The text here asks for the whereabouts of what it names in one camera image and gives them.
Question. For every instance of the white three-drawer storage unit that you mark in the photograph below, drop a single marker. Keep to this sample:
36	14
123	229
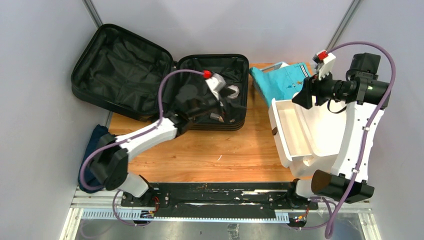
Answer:
306	140

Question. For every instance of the black ribbed hard-shell suitcase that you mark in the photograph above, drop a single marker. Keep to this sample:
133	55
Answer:
121	72

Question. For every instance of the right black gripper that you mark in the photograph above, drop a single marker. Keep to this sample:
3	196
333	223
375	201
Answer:
304	98

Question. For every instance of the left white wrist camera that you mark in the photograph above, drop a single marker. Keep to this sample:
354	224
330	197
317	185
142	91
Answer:
215	83

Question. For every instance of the left aluminium frame post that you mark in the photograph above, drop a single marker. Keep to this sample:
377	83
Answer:
93	13

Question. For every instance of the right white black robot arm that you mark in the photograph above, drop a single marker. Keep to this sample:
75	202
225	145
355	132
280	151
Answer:
366	98

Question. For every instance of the clear round plastic jar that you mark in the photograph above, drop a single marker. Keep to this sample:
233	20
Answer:
235	93

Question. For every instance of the aluminium frame post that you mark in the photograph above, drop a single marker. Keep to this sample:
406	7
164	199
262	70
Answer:
344	22
93	13

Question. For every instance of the teal garment with logo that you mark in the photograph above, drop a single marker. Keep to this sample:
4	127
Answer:
280	84

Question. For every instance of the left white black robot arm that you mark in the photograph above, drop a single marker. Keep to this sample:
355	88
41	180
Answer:
110	162

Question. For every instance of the right aluminium frame post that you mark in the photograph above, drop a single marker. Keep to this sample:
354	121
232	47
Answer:
344	22

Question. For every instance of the light blue plastic basket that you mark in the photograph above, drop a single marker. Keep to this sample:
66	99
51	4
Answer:
274	66

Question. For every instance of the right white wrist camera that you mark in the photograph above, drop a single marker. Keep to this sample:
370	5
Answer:
324	63

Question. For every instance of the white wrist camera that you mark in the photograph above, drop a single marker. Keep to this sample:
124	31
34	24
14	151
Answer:
324	63
215	83

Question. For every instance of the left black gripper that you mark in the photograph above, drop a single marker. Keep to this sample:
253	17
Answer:
231	111

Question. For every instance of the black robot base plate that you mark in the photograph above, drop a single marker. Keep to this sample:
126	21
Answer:
219	200

